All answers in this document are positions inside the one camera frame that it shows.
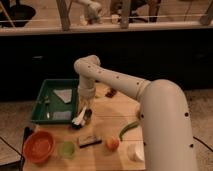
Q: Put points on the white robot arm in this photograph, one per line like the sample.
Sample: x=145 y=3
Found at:
x=166 y=124

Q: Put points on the grey rectangular sponge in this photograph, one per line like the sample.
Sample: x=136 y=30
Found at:
x=65 y=115

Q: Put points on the green plastic cup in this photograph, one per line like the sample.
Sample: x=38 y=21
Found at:
x=67 y=149

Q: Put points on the brown toy object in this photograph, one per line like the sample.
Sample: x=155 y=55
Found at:
x=111 y=93

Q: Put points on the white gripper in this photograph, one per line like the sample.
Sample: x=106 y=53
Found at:
x=86 y=96

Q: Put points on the green chili pepper toy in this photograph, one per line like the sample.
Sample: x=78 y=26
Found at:
x=128 y=127

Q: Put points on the green plastic tray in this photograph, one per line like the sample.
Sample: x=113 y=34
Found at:
x=56 y=104

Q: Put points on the small metal cup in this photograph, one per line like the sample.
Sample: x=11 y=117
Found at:
x=87 y=116

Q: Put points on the small metal utensil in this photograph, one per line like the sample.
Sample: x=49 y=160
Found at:
x=45 y=102

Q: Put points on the grey triangular cloth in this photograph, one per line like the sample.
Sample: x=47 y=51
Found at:
x=64 y=94

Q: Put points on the white handled dish brush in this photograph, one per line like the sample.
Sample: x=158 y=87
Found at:
x=77 y=120

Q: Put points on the white cup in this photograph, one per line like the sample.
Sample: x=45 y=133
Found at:
x=136 y=152

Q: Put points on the orange plastic bowl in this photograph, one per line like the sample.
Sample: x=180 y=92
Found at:
x=38 y=147

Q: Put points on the orange toy fruit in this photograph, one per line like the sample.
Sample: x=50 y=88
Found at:
x=112 y=143

